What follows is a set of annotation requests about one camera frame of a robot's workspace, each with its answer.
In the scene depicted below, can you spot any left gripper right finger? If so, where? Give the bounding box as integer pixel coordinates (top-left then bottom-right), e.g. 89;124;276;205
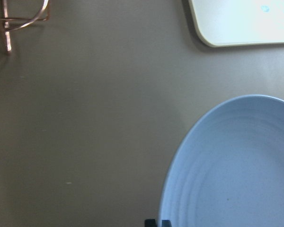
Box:
161;220;172;227

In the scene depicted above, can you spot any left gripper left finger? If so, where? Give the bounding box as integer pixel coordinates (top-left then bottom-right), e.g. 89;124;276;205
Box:
144;219;156;227

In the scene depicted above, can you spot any blue plate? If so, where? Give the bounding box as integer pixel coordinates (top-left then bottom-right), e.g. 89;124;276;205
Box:
157;95;284;227

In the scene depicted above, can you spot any cream rabbit tray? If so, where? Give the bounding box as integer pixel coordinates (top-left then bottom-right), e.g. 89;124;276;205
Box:
189;0;284;48

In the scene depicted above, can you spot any copper wire bottle rack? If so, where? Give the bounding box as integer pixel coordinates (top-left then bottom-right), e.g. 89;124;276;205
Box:
0;0;51;55

